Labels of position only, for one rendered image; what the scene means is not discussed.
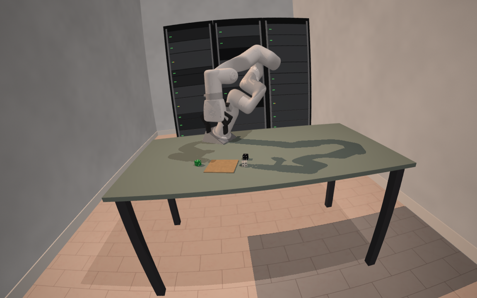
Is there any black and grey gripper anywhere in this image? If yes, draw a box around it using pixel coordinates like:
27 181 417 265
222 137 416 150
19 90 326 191
200 98 233 135

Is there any tan mat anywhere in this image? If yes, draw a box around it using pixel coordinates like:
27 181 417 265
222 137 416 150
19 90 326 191
204 160 239 173

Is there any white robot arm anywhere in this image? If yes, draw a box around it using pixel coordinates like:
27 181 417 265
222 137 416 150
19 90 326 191
204 45 281 139

